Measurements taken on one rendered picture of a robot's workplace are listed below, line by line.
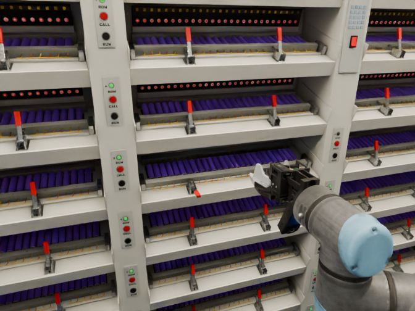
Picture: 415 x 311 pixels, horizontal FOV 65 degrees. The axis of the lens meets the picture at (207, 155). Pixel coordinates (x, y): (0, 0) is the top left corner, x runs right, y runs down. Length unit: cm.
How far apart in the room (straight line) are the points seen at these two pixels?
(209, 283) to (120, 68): 79
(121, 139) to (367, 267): 63
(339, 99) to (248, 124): 30
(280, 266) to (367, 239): 80
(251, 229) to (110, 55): 73
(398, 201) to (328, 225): 97
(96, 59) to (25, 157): 30
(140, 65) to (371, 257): 65
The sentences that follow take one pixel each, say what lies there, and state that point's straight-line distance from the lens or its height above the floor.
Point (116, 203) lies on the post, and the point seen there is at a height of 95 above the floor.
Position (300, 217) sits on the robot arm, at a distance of 64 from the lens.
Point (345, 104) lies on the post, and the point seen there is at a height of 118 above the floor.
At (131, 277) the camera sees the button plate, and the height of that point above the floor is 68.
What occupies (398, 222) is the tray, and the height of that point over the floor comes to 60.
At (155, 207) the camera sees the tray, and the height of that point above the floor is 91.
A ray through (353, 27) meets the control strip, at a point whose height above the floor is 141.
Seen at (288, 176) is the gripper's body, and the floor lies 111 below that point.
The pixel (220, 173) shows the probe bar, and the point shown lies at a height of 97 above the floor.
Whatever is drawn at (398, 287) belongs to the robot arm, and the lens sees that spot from 67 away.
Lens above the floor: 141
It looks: 22 degrees down
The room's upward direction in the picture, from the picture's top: straight up
